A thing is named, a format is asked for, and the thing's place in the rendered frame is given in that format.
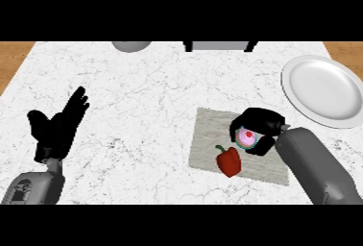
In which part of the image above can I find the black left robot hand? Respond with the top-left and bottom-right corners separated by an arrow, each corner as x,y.
26,86 -> 92,163

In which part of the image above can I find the white plate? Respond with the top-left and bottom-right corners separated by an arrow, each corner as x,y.
280,54 -> 363,130

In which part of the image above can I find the grey placemat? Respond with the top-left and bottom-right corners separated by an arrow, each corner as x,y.
188,107 -> 291,186

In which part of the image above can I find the grey round bowl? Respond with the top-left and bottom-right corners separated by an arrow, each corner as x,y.
111,41 -> 154,54

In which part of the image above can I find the pink frosted cupcake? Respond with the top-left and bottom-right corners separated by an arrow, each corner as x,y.
235,126 -> 260,151

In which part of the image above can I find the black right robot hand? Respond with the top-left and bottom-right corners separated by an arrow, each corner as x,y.
229,107 -> 288,158

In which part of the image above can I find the red bell pepper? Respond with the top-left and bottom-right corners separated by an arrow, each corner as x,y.
215,144 -> 244,179

